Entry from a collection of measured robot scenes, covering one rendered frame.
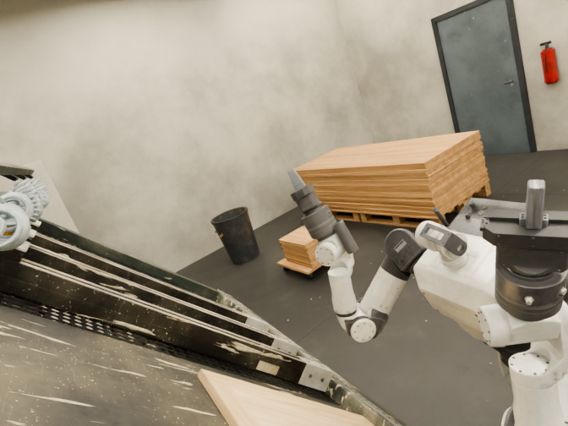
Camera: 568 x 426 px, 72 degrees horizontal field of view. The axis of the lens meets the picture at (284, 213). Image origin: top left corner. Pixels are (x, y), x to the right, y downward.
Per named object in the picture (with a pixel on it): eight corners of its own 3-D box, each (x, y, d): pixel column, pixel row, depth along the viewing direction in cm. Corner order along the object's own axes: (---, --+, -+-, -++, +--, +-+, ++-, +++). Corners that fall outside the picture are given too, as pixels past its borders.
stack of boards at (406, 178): (493, 193, 463) (480, 129, 442) (440, 232, 414) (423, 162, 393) (351, 191, 669) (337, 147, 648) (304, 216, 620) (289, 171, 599)
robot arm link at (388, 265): (394, 267, 127) (414, 230, 125) (417, 282, 121) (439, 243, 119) (374, 264, 120) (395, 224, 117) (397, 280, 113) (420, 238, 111)
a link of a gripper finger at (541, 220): (536, 177, 50) (532, 215, 53) (536, 190, 48) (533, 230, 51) (551, 177, 49) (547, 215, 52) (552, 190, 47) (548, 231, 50)
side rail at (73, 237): (210, 309, 231) (219, 292, 233) (7, 232, 180) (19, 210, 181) (206, 305, 238) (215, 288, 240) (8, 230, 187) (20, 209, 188)
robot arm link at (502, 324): (495, 314, 56) (494, 362, 62) (578, 302, 54) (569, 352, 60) (468, 261, 65) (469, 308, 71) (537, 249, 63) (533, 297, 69)
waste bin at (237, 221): (270, 250, 531) (253, 207, 513) (237, 270, 506) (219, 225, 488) (252, 245, 577) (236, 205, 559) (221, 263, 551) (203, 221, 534)
